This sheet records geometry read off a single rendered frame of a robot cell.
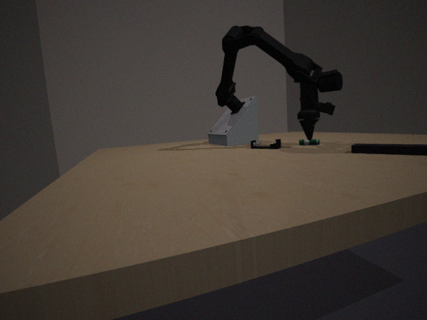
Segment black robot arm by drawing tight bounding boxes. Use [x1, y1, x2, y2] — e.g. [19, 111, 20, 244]
[216, 25, 343, 115]

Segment green and white battery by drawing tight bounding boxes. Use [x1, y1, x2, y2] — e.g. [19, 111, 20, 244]
[299, 139, 320, 145]

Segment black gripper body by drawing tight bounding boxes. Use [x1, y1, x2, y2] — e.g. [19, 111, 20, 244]
[298, 93, 320, 121]

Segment black flat bar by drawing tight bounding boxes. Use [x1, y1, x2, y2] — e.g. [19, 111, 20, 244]
[352, 144, 427, 155]

